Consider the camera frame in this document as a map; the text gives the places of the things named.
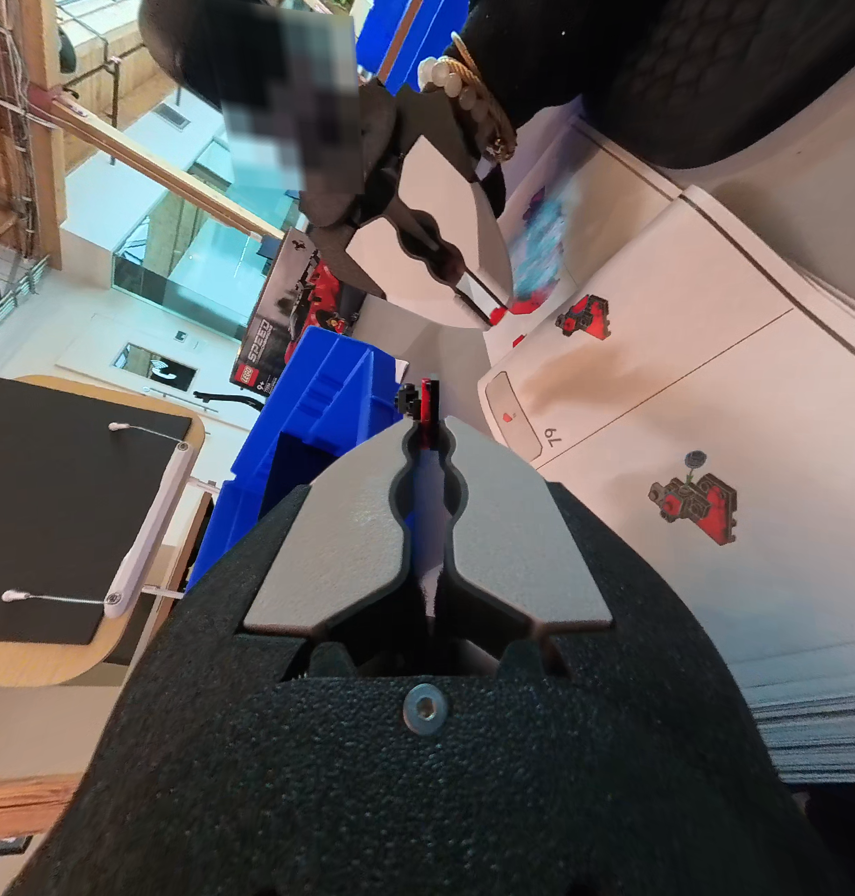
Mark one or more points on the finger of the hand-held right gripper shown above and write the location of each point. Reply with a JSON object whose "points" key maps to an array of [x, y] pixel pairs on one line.
{"points": [[413, 280], [462, 217]]}

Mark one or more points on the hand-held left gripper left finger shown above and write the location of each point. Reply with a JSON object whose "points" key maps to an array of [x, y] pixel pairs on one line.
{"points": [[329, 539]]}

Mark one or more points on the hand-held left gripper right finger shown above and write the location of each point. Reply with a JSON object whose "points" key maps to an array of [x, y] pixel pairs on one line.
{"points": [[532, 553]]}

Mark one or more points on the small red brick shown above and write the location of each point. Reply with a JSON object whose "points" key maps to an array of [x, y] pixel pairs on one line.
{"points": [[498, 316]]}

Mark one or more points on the red and black brick assembly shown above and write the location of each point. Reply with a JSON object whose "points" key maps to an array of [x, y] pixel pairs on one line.
{"points": [[422, 406]]}

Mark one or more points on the person's right forearm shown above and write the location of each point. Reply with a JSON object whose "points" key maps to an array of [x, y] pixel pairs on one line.
{"points": [[539, 56]]}

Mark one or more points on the blue plastic bin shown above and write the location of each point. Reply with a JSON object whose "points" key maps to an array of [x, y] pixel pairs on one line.
{"points": [[441, 28], [315, 392]]}

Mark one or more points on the black toy car box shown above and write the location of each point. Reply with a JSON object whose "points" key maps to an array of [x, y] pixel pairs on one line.
{"points": [[294, 315]]}

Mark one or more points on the black curved bar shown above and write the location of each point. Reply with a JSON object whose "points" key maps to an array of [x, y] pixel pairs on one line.
{"points": [[228, 400]]}

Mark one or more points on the white mounting bar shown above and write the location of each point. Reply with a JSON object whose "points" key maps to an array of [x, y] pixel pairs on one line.
{"points": [[151, 525]]}

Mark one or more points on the glass balcony railing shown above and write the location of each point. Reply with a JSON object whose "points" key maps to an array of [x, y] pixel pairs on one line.
{"points": [[203, 266]]}

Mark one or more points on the white instruction booklet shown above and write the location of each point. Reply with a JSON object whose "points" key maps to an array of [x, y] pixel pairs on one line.
{"points": [[714, 364]]}

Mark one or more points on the black acoustic panel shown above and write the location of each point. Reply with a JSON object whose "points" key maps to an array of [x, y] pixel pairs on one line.
{"points": [[63, 504]]}

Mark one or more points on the dark quilted jacket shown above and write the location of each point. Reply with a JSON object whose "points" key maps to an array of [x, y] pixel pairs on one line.
{"points": [[749, 77]]}

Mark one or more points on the black wall sign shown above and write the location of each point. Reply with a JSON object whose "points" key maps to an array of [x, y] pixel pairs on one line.
{"points": [[154, 369]]}

